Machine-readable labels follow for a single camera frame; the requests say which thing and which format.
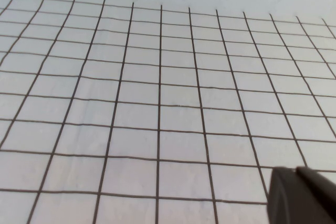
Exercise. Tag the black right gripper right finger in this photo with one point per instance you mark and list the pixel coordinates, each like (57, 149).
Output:
(319, 197)

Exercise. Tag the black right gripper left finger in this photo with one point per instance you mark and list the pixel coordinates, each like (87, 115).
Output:
(282, 197)

